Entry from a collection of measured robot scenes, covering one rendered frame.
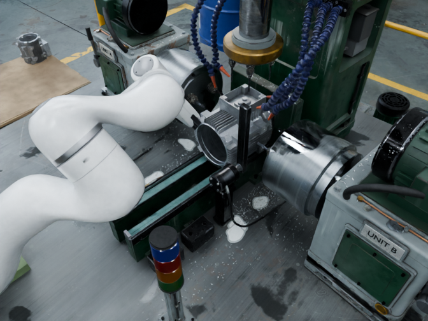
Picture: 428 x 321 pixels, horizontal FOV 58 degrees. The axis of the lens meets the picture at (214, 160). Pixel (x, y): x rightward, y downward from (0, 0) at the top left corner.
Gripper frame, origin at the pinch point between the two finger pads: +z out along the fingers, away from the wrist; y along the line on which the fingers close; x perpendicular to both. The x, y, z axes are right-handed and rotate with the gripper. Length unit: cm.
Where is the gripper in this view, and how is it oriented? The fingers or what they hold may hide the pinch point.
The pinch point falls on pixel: (194, 122)
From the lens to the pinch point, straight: 126.0
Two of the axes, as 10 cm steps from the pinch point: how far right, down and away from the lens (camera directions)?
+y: 6.8, 5.2, -5.2
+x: 6.3, -7.7, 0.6
